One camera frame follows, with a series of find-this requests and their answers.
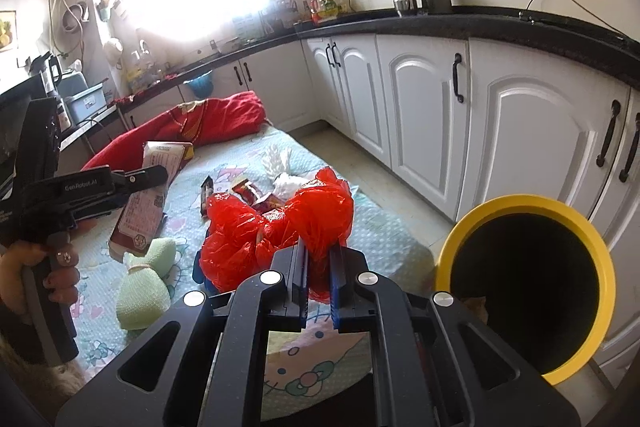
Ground red blanket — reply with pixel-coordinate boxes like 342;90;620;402
80;91;273;172

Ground cluster of condiment bottles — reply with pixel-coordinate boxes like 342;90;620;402
309;0;349;26

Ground white water hose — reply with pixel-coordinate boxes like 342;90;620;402
47;0;90;58

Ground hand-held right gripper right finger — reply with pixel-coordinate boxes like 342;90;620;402
329;246;582;427

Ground white crumpled tissue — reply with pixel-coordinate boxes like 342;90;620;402
272;173;314;198

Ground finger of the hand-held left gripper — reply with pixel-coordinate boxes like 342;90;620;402
111;164;169;196

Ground white plastic bag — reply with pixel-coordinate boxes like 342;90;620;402
262;146;294;178

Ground yellow trash bin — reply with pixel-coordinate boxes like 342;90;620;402
434;194;617;385

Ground black kitchen countertop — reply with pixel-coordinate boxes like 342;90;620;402
60;4;640;95

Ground blue plastic basket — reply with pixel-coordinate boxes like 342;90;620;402
185;74;216;99

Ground cartoon cat printed bed sheet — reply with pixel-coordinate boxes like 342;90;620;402
75;124;436;427

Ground framed fruit picture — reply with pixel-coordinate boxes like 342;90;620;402
0;9;17;52

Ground black microwave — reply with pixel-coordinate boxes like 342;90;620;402
0;72;48;188

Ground person's left forearm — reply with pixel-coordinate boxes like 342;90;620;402
0;302;88;418

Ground grey storage box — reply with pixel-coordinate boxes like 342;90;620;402
65;84;109;124

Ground green cloth pouch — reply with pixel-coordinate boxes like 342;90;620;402
116;238;177;331

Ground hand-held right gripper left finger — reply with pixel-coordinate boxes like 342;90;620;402
55;244;310;427

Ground red torn snack wrapper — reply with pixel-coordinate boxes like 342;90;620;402
230;176;273;208

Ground person's left hand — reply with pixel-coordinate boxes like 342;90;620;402
0;239;81;319

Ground red plastic bag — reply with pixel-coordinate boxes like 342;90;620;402
199;167;355;305

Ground dark brown snack wrapper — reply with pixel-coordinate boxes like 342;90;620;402
200;175;215;219

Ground pink and brown paper package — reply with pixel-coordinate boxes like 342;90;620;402
109;141;195;258

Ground white kitchen cabinets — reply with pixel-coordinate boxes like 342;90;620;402
117;34;640;368

